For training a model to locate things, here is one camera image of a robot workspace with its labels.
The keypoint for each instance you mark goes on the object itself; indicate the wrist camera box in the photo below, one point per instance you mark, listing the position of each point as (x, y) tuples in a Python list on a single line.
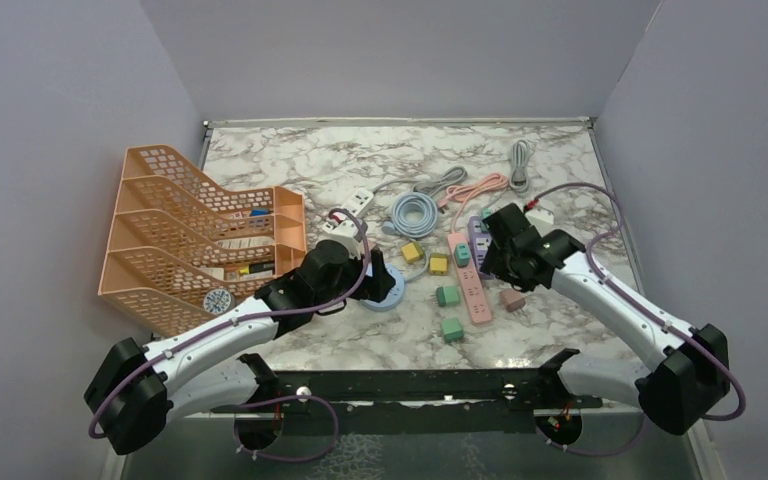
[(543, 220), (339, 228)]

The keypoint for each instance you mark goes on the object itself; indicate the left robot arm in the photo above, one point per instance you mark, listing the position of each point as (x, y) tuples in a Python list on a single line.
[(139, 388)]

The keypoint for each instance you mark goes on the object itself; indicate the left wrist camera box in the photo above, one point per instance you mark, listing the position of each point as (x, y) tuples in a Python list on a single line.
[(339, 228)]

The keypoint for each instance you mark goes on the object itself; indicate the blue round power socket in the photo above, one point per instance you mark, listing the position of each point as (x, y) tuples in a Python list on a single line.
[(394, 296)]

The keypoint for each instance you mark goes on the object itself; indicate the green charger adapter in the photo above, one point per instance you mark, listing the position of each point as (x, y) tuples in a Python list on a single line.
[(451, 330)]

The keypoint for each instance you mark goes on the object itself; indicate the black metal base rail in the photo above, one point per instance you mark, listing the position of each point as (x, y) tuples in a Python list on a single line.
[(387, 402)]

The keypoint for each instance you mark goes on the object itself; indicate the green charger near strip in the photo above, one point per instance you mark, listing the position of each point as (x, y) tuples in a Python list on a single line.
[(447, 296)]

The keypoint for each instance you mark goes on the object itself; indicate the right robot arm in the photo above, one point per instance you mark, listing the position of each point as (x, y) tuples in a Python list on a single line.
[(683, 373)]

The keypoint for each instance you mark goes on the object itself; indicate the yellow olive charger right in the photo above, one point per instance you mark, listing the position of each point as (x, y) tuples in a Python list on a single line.
[(438, 264)]

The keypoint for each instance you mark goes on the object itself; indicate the pink charger adapter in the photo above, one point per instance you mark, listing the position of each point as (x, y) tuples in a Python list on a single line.
[(512, 300)]

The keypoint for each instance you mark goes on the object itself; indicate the purple power strip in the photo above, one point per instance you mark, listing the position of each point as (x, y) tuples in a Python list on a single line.
[(480, 241)]

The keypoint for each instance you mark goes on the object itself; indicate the pink power strip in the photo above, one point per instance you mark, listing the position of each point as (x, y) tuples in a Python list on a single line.
[(471, 286)]

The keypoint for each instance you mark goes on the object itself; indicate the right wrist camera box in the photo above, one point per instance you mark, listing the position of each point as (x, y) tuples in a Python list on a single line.
[(543, 220)]

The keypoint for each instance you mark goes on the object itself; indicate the yellow olive charger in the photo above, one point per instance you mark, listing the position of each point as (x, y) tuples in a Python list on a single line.
[(438, 264), (412, 252)]

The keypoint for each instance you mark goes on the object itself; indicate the orange plastic file organizer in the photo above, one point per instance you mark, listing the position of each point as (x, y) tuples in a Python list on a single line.
[(176, 235)]

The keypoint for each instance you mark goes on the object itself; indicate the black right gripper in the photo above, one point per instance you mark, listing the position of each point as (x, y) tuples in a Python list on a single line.
[(494, 262)]

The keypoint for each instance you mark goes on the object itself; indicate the yellow olive charger left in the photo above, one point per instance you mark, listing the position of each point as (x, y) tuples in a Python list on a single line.
[(412, 252)]

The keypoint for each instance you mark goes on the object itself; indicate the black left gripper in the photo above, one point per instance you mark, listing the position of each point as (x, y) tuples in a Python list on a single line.
[(376, 287)]

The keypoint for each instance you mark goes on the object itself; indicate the white power strip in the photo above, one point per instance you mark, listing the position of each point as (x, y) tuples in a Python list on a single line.
[(359, 202)]

